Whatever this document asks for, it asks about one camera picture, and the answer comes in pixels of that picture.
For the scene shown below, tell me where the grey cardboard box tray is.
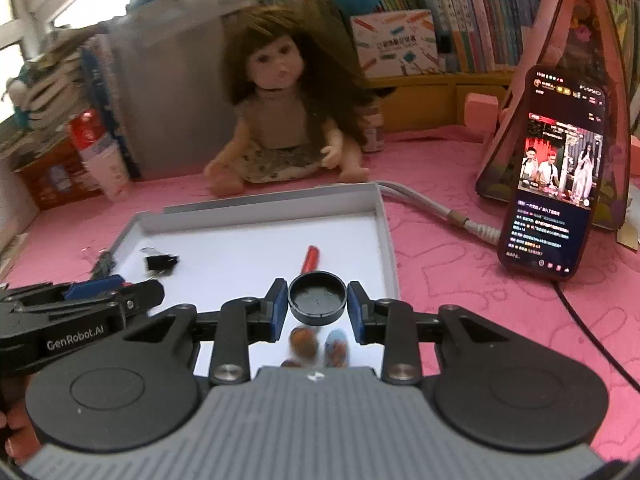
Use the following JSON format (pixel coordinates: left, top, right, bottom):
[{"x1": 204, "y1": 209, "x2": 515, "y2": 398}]
[{"x1": 102, "y1": 181, "x2": 402, "y2": 376}]

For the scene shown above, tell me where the pink triangular phone stand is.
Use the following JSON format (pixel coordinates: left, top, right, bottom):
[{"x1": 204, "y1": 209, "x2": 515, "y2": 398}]
[{"x1": 475, "y1": 0, "x2": 631, "y2": 231}]

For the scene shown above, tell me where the colourful patterned white box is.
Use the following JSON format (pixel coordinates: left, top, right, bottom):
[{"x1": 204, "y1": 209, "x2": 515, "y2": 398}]
[{"x1": 350, "y1": 10, "x2": 440, "y2": 79}]

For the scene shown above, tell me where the pink rabbit-pattern table mat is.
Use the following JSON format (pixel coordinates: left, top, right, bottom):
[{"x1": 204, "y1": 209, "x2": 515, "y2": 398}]
[{"x1": 0, "y1": 123, "x2": 640, "y2": 466}]

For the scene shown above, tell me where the small black binder clip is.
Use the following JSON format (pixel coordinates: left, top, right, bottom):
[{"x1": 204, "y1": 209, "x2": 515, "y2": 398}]
[{"x1": 81, "y1": 246, "x2": 115, "y2": 280}]

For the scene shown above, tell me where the stack of books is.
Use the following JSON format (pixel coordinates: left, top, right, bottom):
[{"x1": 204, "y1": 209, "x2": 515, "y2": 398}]
[{"x1": 1, "y1": 23, "x2": 105, "y2": 159}]

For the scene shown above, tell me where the brown acorn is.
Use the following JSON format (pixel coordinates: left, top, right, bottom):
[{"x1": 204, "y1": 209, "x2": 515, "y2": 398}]
[
  {"x1": 281, "y1": 359, "x2": 302, "y2": 368},
  {"x1": 288, "y1": 326, "x2": 319, "y2": 361}
]

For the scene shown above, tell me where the blue bear hair clip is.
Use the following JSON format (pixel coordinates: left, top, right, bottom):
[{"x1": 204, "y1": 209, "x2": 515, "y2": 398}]
[{"x1": 323, "y1": 330, "x2": 348, "y2": 368}]

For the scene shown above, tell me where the white charging cable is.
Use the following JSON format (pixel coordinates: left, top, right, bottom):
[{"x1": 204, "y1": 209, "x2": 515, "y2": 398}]
[{"x1": 376, "y1": 180, "x2": 502, "y2": 245}]

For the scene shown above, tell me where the grey metal box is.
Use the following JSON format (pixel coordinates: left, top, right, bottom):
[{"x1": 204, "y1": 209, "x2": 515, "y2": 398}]
[{"x1": 107, "y1": 0, "x2": 254, "y2": 180}]

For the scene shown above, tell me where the smartphone with lit screen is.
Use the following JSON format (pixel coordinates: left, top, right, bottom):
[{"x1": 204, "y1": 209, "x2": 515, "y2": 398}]
[{"x1": 497, "y1": 65, "x2": 608, "y2": 282}]

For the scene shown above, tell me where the large black binder clip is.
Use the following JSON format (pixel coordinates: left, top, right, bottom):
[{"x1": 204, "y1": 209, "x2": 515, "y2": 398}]
[{"x1": 141, "y1": 247, "x2": 180, "y2": 275}]

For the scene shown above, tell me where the red soda can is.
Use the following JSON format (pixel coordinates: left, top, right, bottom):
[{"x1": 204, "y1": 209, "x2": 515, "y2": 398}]
[{"x1": 68, "y1": 108, "x2": 114, "y2": 160}]

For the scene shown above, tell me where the red plastic basket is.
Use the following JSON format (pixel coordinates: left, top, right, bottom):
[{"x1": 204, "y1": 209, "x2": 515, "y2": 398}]
[{"x1": 13, "y1": 138, "x2": 102, "y2": 210}]

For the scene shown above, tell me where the yellow wooden box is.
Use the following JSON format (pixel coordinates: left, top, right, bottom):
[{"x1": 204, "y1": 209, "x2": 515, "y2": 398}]
[{"x1": 367, "y1": 72, "x2": 512, "y2": 133}]

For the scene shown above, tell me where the black round lid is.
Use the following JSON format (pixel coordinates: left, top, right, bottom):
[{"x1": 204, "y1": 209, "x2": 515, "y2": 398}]
[{"x1": 288, "y1": 271, "x2": 347, "y2": 326}]

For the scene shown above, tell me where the white paper cup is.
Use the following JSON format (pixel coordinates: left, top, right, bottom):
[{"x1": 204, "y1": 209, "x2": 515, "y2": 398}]
[{"x1": 80, "y1": 141, "x2": 132, "y2": 202}]

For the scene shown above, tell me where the brown-haired doll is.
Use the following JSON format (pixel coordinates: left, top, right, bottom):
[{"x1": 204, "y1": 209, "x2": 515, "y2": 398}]
[{"x1": 204, "y1": 6, "x2": 374, "y2": 198}]

